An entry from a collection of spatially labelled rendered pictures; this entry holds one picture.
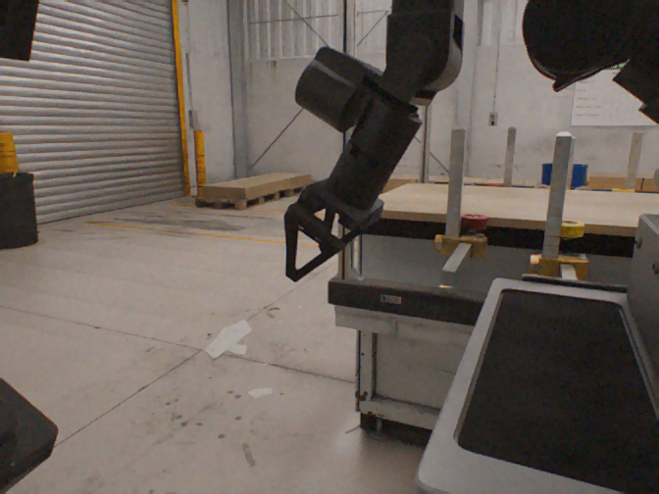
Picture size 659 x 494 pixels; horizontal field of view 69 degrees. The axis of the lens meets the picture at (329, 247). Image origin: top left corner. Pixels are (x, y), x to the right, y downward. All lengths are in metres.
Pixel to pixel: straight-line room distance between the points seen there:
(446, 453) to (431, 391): 1.64
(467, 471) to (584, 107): 8.33
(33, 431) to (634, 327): 0.31
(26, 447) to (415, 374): 1.65
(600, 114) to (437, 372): 7.05
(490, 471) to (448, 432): 0.02
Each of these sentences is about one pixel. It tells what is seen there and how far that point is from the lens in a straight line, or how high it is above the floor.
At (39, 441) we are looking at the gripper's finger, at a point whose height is 1.04.
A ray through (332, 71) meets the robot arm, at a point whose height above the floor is 1.21.
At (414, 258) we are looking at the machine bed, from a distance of 1.62.
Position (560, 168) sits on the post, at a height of 1.06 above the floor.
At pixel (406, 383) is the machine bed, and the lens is 1.84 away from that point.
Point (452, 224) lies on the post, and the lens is 1.35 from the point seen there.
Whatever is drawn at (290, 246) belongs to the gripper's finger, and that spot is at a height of 1.04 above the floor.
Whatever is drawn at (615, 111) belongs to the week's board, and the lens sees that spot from 8.51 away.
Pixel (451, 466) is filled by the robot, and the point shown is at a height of 1.04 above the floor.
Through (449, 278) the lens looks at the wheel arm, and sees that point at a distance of 1.07.
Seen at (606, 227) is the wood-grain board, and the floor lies 0.89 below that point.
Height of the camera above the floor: 1.16
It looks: 14 degrees down
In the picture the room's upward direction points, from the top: straight up
